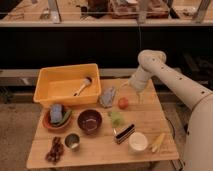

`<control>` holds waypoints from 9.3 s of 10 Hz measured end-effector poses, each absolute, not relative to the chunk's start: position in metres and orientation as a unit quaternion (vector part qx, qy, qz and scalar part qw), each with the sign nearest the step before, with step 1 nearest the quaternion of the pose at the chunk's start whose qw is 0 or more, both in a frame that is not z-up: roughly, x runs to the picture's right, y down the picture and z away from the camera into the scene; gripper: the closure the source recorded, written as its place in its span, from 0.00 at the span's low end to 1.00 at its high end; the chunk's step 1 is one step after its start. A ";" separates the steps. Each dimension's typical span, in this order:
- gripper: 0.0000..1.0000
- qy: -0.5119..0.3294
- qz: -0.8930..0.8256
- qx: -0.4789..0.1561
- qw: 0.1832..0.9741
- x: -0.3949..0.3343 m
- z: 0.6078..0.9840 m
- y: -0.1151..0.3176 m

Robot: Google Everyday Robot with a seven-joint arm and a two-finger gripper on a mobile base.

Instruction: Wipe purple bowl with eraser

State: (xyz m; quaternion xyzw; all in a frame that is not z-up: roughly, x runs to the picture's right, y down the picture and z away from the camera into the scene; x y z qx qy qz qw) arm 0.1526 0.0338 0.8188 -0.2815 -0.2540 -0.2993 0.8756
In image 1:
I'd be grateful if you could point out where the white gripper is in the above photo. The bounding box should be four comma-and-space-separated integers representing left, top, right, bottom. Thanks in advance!
129, 67, 152, 104

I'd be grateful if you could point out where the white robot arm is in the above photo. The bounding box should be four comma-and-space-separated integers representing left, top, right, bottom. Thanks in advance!
129, 50, 213, 171

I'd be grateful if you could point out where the red tomato toy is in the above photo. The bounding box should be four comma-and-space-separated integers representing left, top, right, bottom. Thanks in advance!
118, 97, 129, 109

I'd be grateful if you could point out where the grey blue cloth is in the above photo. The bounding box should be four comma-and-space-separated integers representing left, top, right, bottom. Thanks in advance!
99, 87, 116, 108

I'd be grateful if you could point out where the white cup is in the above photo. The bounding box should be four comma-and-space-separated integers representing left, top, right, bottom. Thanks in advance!
129, 132, 148, 154

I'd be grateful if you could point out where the wooden dish brush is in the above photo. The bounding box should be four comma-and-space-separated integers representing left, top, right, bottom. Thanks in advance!
74, 77, 92, 96

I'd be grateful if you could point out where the yellow plastic tub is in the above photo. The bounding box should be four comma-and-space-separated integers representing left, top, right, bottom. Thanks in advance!
33, 63, 101, 108

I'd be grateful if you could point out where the green vegetable toy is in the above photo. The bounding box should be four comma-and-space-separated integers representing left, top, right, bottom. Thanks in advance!
55, 109, 72, 127

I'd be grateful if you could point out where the small metal cup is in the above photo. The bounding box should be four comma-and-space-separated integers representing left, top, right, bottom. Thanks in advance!
65, 133, 80, 151

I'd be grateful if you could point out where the blue sponge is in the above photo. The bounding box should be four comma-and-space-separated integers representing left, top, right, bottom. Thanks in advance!
50, 104, 62, 123

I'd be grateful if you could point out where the dark red grape bunch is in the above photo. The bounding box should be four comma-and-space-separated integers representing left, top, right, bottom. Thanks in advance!
45, 137, 64, 164

